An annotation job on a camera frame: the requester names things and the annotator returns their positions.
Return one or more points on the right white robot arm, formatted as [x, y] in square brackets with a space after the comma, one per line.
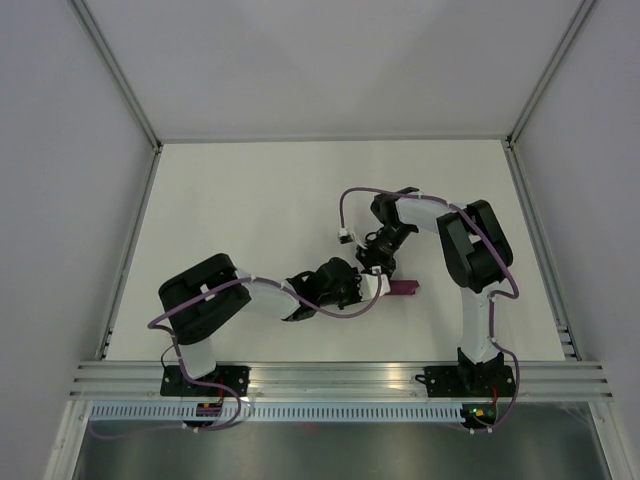
[477, 256]

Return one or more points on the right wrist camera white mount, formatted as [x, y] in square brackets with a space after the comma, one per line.
[345, 236]

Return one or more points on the white slotted cable duct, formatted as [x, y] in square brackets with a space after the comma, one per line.
[446, 412]

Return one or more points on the aluminium frame post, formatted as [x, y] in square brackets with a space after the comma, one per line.
[570, 35]
[100, 43]

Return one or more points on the aluminium front rail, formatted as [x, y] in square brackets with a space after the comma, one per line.
[558, 381]

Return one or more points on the right aluminium frame post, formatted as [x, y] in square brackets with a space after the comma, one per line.
[570, 35]

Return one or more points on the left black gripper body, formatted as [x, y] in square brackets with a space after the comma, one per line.
[347, 295]

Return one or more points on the left aluminium frame post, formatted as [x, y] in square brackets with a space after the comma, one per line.
[100, 43]

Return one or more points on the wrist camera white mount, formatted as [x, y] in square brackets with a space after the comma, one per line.
[374, 284]
[345, 236]

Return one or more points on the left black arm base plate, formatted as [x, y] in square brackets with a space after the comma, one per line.
[218, 383]

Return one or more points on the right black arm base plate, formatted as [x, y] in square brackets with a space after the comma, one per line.
[452, 382]

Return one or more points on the purple satin napkin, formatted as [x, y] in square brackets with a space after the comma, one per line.
[403, 287]

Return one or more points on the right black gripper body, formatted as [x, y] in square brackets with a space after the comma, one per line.
[385, 246]

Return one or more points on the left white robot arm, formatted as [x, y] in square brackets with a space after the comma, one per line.
[201, 300]

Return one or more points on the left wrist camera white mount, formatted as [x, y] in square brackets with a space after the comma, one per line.
[374, 284]

